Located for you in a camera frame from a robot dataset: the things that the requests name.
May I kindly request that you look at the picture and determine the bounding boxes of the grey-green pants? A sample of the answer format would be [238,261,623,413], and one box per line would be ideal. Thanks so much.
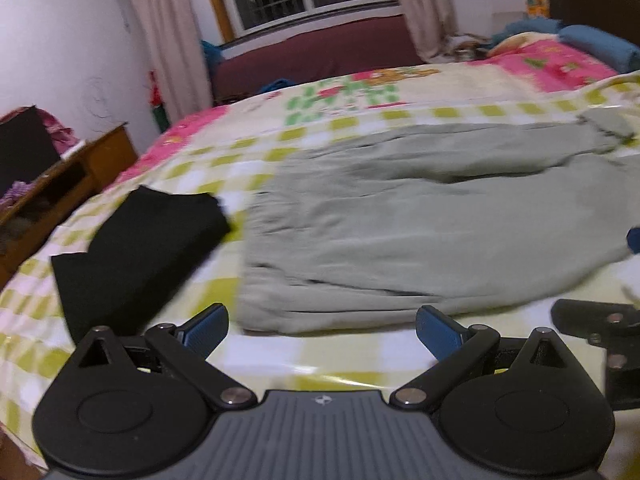
[235,108,639,335]

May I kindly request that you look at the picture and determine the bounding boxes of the black folded garment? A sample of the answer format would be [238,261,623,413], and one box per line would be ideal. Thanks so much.
[51,186,231,342]

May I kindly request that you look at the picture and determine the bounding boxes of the blue pillow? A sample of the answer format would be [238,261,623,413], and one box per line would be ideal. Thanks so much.
[558,25,640,74]

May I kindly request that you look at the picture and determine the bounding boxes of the wooden side desk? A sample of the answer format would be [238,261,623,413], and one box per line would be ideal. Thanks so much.
[1,125,138,285]

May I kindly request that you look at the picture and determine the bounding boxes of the checkered floral bed sheet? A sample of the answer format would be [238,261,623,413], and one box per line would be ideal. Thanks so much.
[1,40,639,469]

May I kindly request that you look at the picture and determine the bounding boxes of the pink cloth behind monitor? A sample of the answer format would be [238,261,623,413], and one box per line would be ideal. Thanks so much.
[1,106,79,157]

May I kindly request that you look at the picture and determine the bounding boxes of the black monitor on desk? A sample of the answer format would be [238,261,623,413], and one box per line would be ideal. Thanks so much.
[0,106,61,195]

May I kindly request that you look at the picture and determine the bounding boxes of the maroon sofa bench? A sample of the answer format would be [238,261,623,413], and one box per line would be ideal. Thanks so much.
[213,15,422,103]

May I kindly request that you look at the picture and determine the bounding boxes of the beige right curtain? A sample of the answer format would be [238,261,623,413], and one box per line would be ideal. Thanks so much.
[398,0,457,62]

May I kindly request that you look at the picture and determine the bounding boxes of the beige curtain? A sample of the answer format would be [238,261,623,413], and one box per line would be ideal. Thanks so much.
[398,0,457,62]
[131,0,213,122]

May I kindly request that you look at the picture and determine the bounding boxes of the beige left curtain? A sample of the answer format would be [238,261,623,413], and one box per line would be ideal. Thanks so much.
[131,0,213,122]

